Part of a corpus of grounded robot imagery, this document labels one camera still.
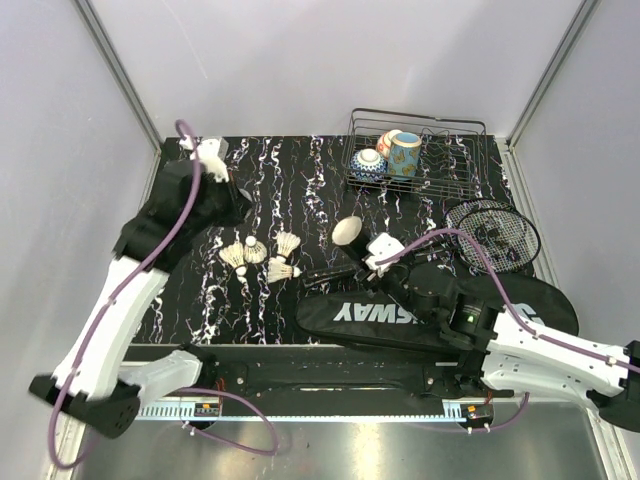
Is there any white feather shuttlecock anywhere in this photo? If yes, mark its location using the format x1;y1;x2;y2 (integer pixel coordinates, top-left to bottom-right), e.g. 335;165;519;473
275;231;301;263
267;258;301;284
218;242;247;277
243;235;268;264

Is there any black shuttlecock tube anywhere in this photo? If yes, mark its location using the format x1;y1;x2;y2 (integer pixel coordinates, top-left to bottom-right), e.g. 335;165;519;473
331;216;378;283

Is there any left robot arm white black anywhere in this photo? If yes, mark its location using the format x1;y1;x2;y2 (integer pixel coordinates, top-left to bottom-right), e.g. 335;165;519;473
29;157;252;439

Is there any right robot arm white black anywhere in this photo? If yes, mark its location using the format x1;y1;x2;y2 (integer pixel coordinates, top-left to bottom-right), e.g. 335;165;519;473
361;264;639;432

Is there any black badminton racket upper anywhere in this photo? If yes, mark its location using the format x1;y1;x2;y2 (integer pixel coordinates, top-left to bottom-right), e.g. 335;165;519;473
399;198;526;261

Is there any black badminton racket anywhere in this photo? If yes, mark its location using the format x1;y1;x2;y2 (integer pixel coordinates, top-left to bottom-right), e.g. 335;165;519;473
399;198;526;261
302;207;542;289

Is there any black badminton racket lower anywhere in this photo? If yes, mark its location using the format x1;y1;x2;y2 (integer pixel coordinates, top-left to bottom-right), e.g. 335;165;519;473
302;207;542;289

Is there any black Crossway racket bag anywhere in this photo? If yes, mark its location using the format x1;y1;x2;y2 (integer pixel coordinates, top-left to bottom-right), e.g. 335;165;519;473
295;274;579;353

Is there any blue white patterned bowl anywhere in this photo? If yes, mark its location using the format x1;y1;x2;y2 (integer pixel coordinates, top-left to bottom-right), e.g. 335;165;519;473
349;148;387;183

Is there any light blue butterfly cup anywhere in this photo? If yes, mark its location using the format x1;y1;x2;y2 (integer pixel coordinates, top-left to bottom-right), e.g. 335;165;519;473
387;132;422;182

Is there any red white patterned cup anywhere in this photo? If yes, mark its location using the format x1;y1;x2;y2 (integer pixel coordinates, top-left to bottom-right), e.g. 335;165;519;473
376;129;401;159

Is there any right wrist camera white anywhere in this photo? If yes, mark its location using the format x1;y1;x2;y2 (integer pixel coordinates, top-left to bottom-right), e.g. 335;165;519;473
364;232;404;277

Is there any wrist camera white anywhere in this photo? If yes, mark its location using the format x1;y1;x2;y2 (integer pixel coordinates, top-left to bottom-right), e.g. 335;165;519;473
179;137;230;183
364;232;404;277

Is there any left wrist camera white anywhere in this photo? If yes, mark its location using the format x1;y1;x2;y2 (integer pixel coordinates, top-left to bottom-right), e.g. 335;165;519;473
179;137;230;183

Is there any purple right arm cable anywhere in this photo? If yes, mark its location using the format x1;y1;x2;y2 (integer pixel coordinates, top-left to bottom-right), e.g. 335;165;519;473
374;228;631;434

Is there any dark wire dish rack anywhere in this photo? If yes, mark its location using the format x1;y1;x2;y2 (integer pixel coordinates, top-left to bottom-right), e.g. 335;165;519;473
342;108;489;200

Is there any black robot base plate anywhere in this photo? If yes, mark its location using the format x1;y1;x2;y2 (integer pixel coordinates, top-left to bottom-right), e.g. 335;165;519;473
159;344;516;416

